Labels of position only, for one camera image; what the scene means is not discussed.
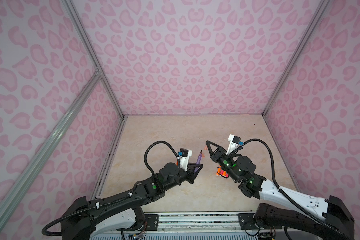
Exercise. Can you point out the left corner aluminium profile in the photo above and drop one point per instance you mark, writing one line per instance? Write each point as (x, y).
(78, 25)

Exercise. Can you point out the pink pen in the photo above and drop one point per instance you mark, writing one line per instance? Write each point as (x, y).
(224, 174)

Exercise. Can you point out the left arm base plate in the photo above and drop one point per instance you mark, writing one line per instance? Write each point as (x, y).
(152, 222)

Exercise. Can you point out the orange pen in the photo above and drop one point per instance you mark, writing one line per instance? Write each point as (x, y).
(218, 171)

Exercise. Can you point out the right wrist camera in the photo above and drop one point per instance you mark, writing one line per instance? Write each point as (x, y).
(235, 142)

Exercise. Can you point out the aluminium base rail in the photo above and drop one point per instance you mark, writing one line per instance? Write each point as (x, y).
(197, 226)

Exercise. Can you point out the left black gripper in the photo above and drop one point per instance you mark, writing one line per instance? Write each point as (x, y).
(191, 173)

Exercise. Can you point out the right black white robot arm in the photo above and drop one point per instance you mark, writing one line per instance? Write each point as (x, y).
(328, 218)

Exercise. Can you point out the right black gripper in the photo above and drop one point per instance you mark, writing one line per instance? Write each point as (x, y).
(217, 156)

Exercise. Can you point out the diagonal aluminium wall profile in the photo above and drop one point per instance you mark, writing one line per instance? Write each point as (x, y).
(11, 201)

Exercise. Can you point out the purple pen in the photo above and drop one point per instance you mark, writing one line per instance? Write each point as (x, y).
(199, 160)

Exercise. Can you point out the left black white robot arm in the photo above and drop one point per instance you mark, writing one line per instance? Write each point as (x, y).
(83, 217)

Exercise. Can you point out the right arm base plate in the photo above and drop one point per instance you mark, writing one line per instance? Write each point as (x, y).
(247, 222)

